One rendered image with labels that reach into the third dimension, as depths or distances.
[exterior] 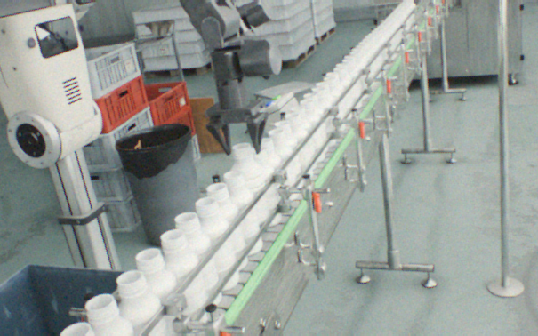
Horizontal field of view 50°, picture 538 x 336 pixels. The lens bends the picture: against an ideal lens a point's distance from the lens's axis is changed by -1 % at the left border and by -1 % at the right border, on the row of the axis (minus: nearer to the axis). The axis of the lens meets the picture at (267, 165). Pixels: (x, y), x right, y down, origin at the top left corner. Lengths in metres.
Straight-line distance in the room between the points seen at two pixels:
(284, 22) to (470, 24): 2.84
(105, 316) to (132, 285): 0.06
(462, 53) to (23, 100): 4.79
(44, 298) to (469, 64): 4.94
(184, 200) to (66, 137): 1.87
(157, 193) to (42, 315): 1.88
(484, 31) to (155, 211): 3.64
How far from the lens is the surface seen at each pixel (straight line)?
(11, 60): 1.53
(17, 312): 1.47
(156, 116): 4.24
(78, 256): 1.76
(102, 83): 3.60
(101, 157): 3.67
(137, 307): 0.81
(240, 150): 1.11
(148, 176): 3.28
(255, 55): 1.03
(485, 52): 5.84
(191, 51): 8.48
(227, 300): 1.02
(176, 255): 0.89
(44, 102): 1.54
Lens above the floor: 1.55
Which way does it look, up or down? 21 degrees down
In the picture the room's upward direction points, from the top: 10 degrees counter-clockwise
